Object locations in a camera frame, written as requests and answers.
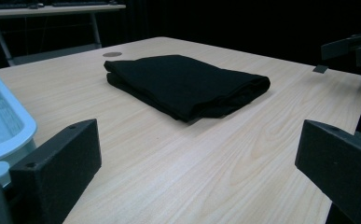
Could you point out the grey tape strip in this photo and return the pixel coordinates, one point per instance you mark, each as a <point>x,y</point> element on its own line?
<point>320,69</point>

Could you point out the black keyboard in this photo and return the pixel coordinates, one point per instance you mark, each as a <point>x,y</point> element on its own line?
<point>80,4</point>
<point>4,6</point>

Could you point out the black cloth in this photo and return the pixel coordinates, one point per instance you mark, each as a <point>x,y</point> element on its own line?
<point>181,84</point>

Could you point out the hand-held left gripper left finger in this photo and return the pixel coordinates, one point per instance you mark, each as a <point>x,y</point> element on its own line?
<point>57,168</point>

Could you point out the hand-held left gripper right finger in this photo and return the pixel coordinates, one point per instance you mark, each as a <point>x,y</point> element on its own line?
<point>340,161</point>

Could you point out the light blue plastic basket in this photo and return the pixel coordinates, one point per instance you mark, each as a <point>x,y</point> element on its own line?
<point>1,124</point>

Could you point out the white metal stand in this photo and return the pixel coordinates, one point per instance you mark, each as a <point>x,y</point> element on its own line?
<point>60,10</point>

